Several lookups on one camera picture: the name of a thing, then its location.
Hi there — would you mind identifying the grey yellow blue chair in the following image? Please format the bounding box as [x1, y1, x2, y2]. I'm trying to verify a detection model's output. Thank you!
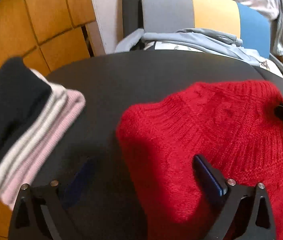
[115, 0, 283, 74]

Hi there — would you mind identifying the black leather cushion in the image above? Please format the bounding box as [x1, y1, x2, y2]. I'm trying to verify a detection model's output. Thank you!
[35, 51, 283, 239]

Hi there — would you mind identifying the white printed seat cushion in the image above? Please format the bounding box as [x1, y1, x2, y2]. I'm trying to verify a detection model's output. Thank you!
[144, 41, 283, 78]

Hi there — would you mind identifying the black rolled mat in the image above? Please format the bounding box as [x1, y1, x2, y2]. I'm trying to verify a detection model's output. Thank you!
[122, 0, 143, 38]

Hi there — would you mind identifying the red knit sweater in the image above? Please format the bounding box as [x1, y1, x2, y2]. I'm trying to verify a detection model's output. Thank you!
[116, 81, 283, 239]

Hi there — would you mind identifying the light grey blue hoodie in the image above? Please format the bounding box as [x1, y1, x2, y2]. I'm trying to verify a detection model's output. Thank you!
[141, 28, 259, 67]

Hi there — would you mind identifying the folded black garment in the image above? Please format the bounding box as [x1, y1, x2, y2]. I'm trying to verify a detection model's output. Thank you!
[0, 57, 52, 162]

